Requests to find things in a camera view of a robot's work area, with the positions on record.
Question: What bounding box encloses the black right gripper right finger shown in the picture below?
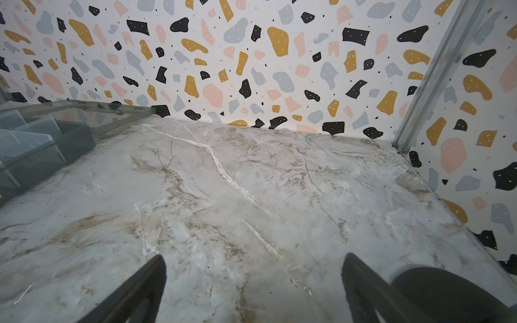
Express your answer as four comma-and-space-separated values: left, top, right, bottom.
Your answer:
341, 253, 432, 322

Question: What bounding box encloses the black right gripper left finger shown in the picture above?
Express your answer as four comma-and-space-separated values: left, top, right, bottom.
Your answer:
79, 254, 167, 322

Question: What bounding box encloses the clear plastic organizer box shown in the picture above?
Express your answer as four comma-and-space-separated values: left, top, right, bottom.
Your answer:
1, 100, 156, 204

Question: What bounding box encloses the aluminium corner post right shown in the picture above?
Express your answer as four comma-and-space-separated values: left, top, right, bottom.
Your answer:
392, 0, 493, 156

